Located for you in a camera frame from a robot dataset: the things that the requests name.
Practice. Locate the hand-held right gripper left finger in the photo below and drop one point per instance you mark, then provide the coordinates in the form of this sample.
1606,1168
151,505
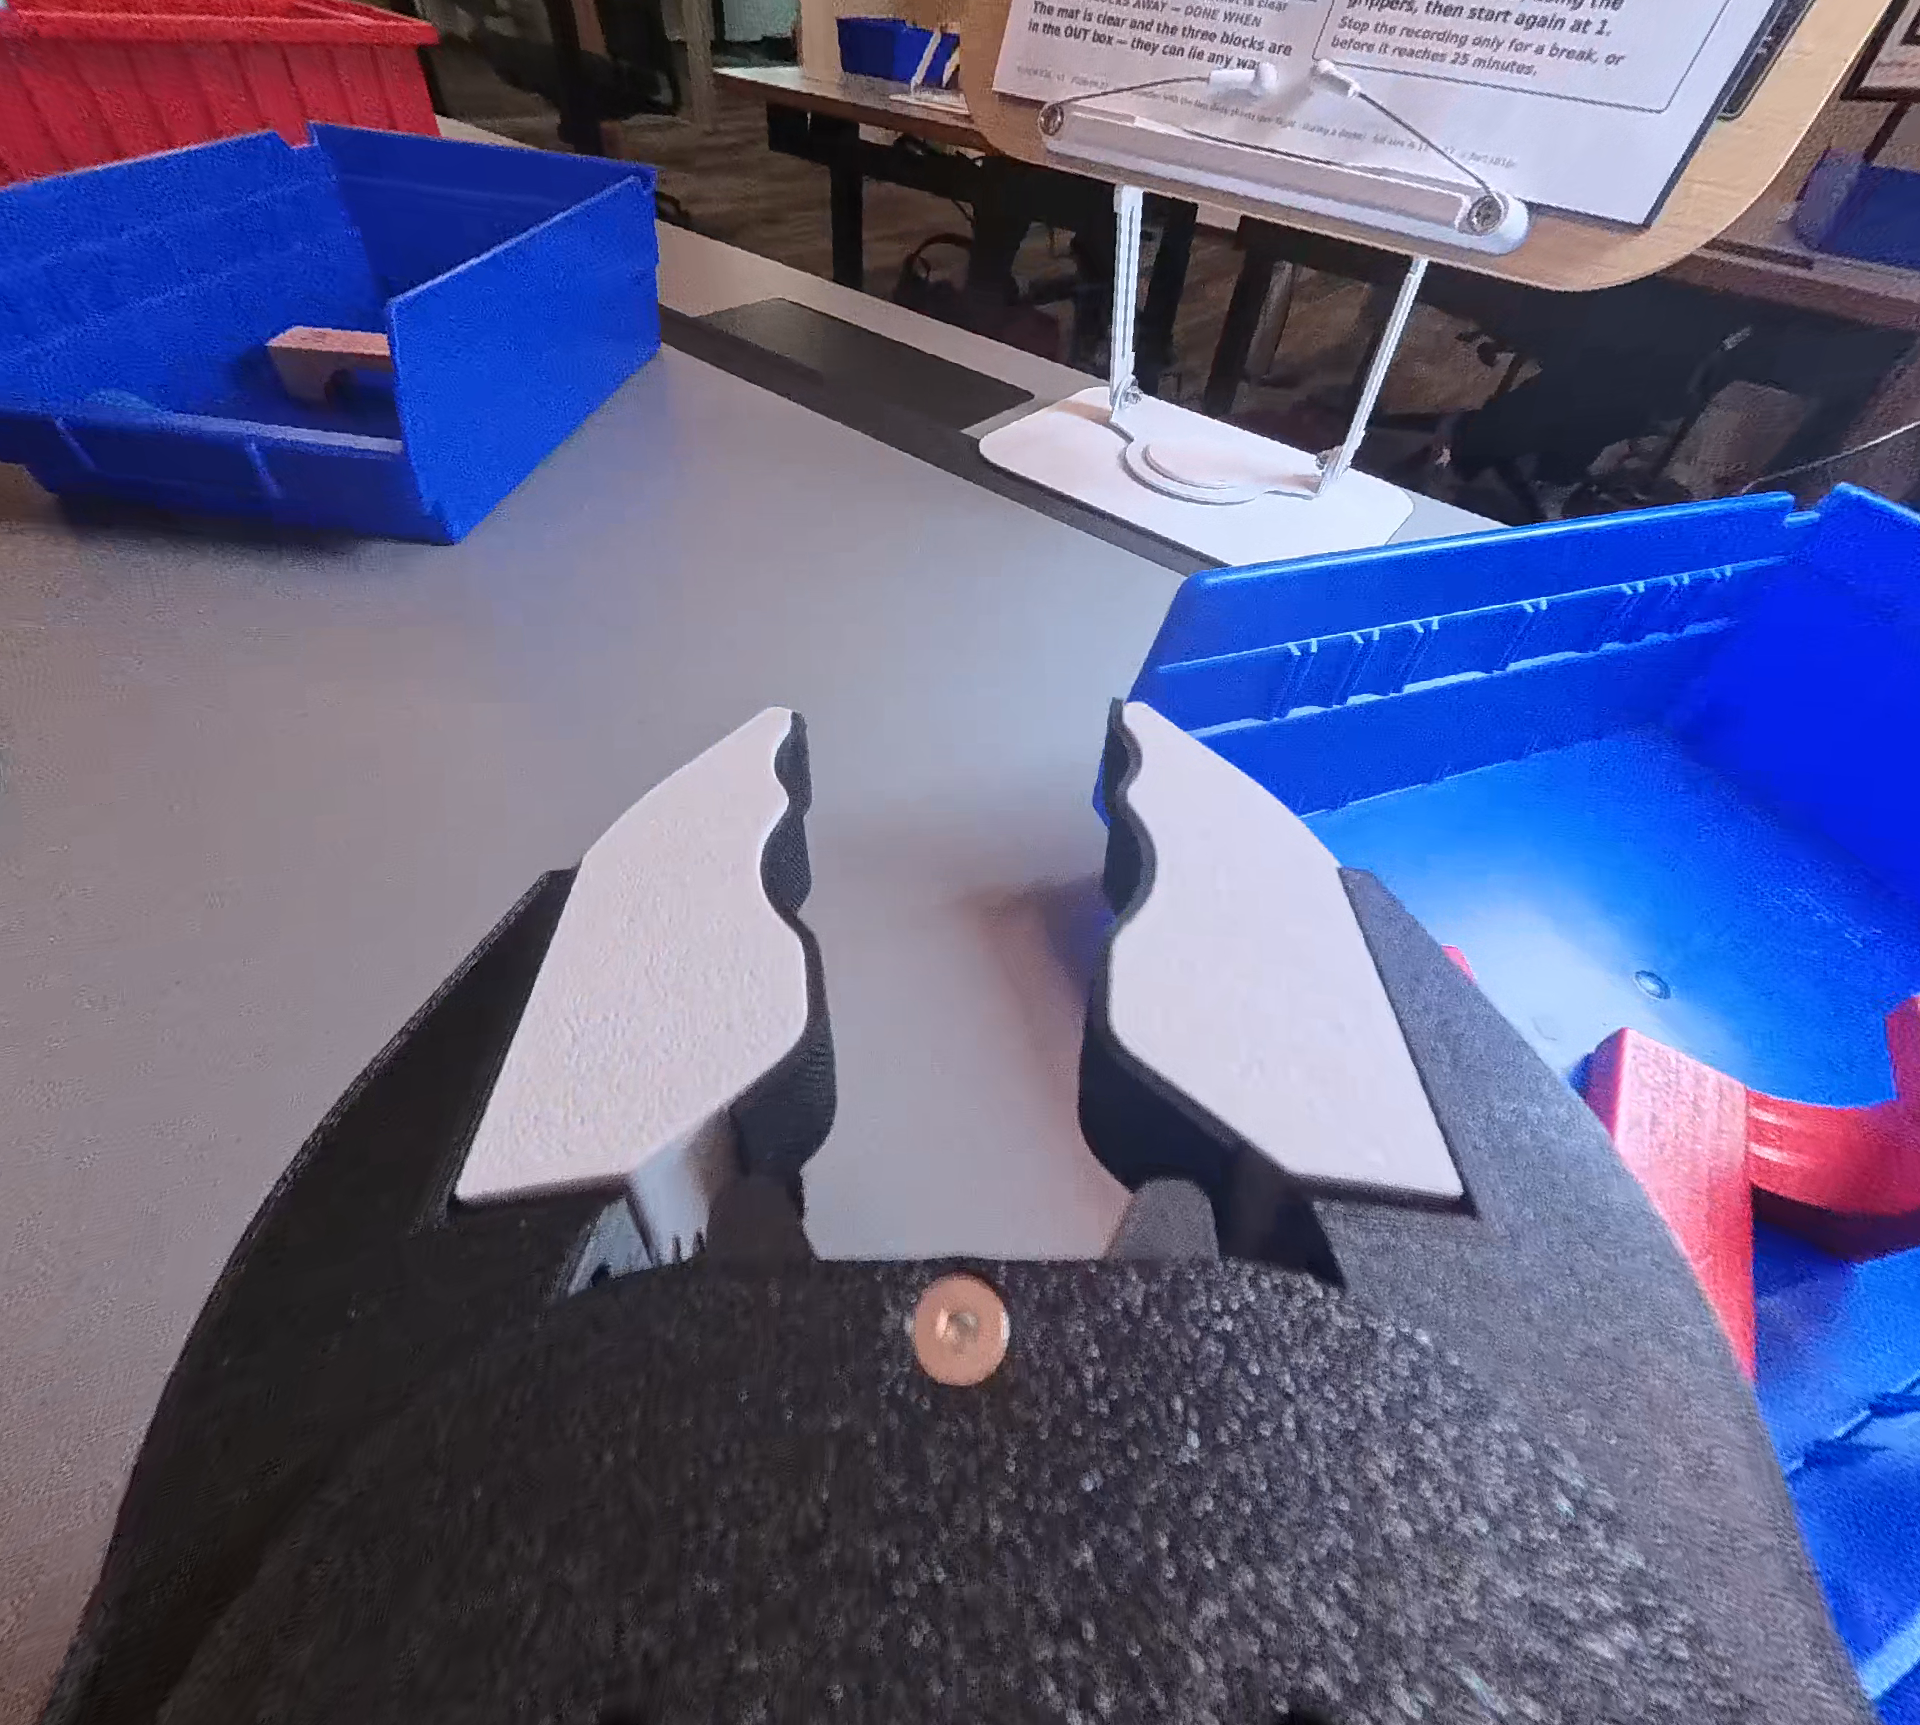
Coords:
647,1004

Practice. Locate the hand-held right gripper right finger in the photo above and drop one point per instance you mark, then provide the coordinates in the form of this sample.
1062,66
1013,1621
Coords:
1260,1004

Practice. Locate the red wooden arch block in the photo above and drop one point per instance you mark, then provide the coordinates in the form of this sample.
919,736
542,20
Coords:
1681,1155

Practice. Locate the blue plastic bin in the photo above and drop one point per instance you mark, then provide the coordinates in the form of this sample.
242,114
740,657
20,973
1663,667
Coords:
511,317
1681,767

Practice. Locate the pale wooden block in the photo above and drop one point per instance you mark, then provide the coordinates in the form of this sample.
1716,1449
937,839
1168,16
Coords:
330,360

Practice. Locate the wooden office table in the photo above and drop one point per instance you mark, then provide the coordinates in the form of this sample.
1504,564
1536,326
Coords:
901,120

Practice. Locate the small blue bin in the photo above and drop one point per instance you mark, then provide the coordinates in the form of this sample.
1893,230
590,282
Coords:
1861,211
894,53

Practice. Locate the red plastic bin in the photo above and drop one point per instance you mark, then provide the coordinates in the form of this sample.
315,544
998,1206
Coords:
180,90

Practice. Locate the instruction sheet on stand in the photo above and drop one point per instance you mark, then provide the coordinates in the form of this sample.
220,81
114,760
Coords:
1861,46

